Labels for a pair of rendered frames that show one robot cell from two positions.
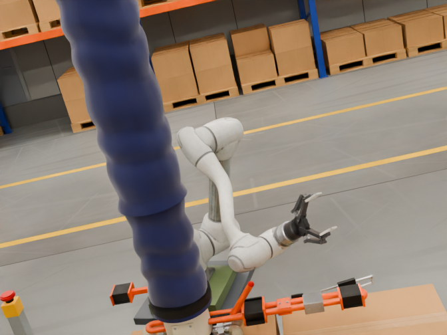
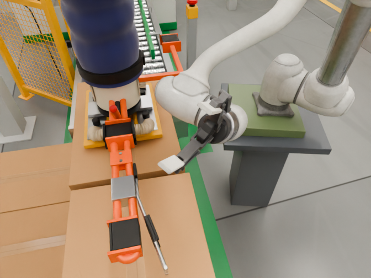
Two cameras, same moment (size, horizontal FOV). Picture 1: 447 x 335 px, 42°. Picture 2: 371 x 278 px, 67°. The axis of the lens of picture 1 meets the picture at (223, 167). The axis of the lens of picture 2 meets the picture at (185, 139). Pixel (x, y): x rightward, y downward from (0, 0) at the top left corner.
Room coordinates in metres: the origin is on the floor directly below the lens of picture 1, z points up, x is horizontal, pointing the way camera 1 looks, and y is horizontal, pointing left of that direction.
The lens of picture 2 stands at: (1.77, -0.66, 1.73)
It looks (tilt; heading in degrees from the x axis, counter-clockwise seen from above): 46 degrees down; 71
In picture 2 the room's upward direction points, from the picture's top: straight up
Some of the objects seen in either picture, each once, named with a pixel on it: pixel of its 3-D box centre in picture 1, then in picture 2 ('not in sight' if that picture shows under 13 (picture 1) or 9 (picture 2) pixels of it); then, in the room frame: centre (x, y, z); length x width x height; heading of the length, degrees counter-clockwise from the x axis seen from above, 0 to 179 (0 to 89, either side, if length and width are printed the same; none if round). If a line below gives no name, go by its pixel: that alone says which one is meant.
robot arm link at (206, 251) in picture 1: (189, 249); (283, 78); (2.57, 0.26, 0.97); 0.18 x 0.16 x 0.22; 126
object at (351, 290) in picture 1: (350, 296); (124, 238); (1.73, -0.34, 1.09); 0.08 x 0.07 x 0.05; 83
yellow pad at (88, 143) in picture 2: not in sight; (96, 112); (1.71, 0.27, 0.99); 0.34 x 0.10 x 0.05; 83
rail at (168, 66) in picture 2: not in sight; (158, 38); (2.32, 1.74, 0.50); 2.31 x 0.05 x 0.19; 83
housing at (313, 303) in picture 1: (313, 303); (123, 191); (1.75, -0.20, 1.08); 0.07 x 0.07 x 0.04; 83
